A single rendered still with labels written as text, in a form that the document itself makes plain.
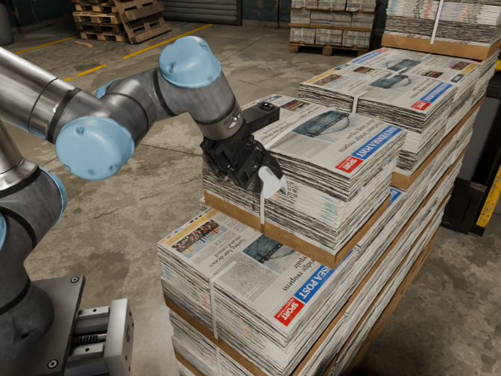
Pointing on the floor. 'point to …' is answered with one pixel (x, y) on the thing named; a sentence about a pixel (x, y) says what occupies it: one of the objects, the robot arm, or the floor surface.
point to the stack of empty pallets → (101, 20)
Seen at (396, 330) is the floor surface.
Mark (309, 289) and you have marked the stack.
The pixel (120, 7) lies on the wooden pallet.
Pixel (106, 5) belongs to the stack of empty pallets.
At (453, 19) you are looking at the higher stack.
